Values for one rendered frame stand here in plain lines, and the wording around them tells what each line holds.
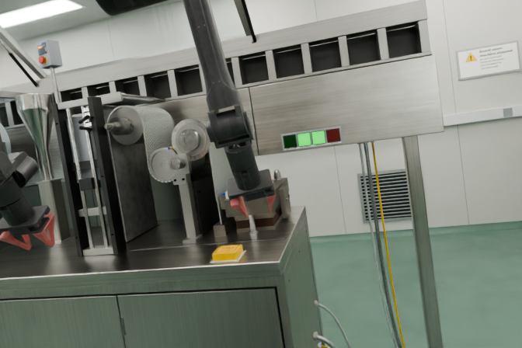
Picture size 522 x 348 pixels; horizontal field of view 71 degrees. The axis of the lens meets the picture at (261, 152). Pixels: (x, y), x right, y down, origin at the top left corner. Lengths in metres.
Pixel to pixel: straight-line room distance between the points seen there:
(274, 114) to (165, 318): 0.87
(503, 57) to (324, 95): 2.81
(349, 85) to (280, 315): 0.91
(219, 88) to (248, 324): 0.68
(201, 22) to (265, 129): 0.90
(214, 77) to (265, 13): 3.40
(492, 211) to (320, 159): 1.71
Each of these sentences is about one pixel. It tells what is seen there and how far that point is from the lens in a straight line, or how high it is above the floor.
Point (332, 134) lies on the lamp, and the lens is 1.53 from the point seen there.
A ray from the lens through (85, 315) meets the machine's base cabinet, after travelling 1.36.
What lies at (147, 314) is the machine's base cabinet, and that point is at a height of 0.75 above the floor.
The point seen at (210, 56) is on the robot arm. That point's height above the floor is 1.40.
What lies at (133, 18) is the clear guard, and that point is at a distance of 1.73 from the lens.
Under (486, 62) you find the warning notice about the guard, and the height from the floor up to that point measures 1.58.
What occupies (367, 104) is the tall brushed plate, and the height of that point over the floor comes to 1.29.
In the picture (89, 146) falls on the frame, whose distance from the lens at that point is 1.38.
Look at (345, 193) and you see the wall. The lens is 3.94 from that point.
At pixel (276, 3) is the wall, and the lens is 4.11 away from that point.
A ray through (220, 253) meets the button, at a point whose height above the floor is 0.92.
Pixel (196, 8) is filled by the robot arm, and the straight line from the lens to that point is 0.74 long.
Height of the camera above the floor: 1.24
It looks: 3 degrees down
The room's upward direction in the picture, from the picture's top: 8 degrees counter-clockwise
